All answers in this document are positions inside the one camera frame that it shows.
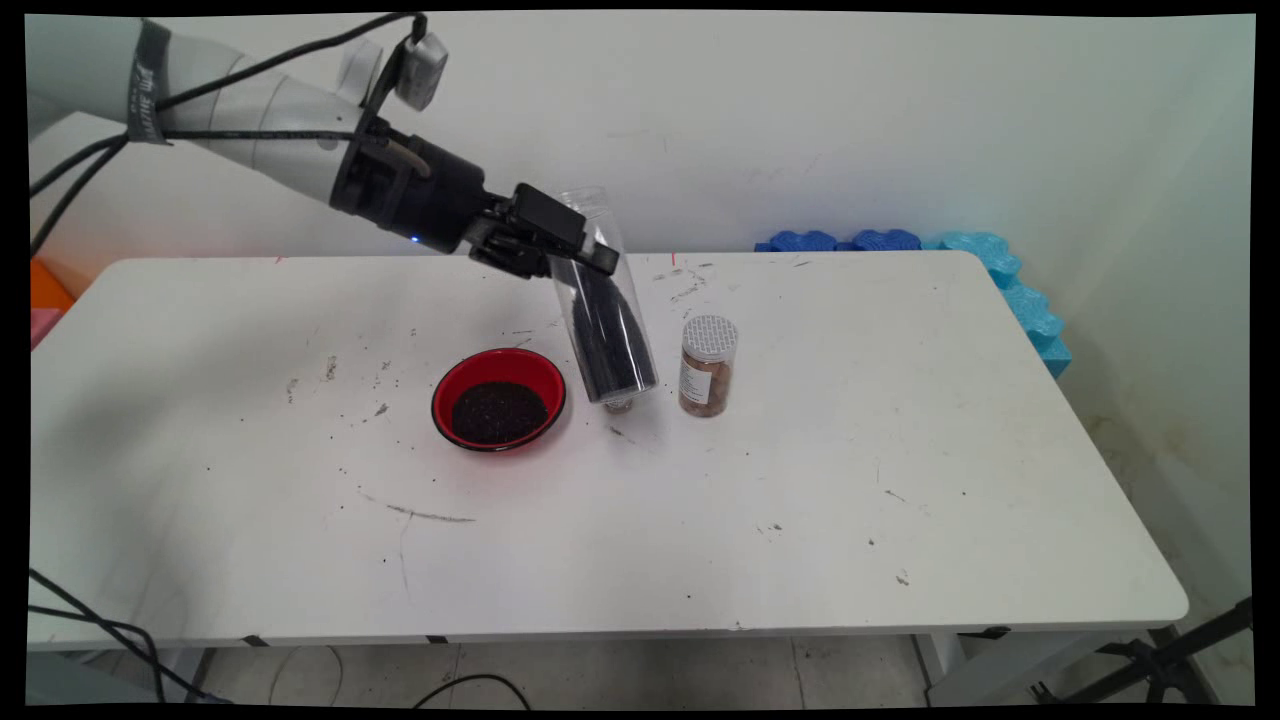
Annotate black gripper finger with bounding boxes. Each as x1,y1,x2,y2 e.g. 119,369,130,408
468,233,553,280
504,182,622,279

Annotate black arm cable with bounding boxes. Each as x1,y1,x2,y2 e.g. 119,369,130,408
28,12,433,257

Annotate clear jar with black seeds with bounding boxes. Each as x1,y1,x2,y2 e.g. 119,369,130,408
548,187,659,404

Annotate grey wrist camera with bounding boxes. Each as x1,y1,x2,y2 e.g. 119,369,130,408
385,30,449,112

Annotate silver lid jar brown contents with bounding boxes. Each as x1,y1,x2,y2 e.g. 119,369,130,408
679,315,740,418

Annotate red bowl with black seeds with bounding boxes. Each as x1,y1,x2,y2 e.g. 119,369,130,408
431,347,567,453

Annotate light blue foam mat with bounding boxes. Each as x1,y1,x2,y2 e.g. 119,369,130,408
922,231,1073,379

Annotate black looped floor cable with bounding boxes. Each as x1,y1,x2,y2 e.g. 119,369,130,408
412,673,531,709

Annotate black hanging cable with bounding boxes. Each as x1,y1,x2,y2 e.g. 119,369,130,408
28,568,233,705

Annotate black arm strap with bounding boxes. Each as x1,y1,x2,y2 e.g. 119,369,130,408
125,18,174,147

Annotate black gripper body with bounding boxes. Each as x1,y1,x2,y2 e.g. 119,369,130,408
330,115,518,257

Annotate orange foam piece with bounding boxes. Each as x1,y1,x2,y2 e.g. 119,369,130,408
30,256,77,313

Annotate white table leg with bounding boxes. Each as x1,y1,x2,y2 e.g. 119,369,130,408
28,648,216,704
915,632,1131,706

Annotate black tripod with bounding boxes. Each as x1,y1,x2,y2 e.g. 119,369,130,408
1030,597,1253,706

